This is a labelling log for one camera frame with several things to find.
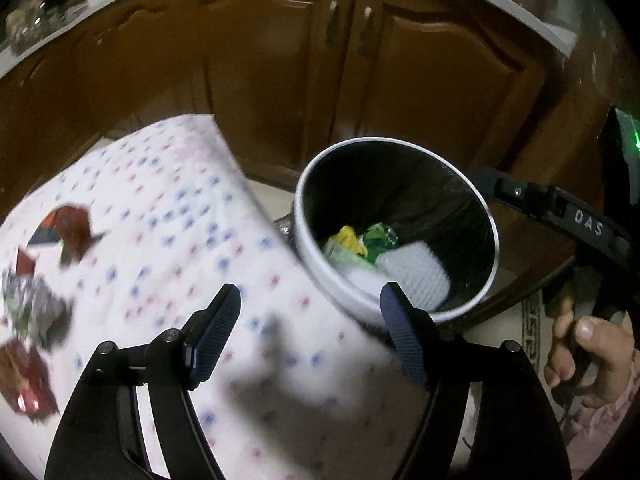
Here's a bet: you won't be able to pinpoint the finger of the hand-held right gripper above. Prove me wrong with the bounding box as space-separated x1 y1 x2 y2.
472 167 631 262

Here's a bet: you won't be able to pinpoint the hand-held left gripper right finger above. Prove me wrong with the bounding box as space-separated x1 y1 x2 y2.
380 282 573 480

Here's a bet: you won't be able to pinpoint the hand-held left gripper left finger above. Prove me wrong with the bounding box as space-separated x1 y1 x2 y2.
44 283 242 480

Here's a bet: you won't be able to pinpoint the white foam fruit net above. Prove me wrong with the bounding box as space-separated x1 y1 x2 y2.
375 241 451 311

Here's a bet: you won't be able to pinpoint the light green wrapper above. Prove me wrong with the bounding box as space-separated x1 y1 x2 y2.
324 239 353 262

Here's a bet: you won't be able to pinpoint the bright yellow packet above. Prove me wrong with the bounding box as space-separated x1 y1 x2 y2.
336 226 368 256

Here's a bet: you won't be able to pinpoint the white bin with black bag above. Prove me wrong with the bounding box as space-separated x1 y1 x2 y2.
291 136 500 328

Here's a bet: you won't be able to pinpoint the person's right hand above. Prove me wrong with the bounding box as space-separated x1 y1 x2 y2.
544 294 636 409

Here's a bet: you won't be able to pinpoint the patterned floor mat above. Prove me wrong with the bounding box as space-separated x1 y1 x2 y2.
520 292 561 361

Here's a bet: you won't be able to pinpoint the dotted white tablecloth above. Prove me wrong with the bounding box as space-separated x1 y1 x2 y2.
0 114 481 480

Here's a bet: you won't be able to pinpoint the dark red wrapper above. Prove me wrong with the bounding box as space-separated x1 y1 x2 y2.
27 204 106 267

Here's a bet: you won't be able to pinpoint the crumpled grey blue paper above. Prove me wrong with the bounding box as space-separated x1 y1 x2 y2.
0 270 73 348

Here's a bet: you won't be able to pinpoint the shiny red wrapper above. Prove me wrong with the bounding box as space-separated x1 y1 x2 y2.
0 340 60 417

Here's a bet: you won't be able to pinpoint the brown wooden base cabinets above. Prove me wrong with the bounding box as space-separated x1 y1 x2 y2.
0 0 566 201

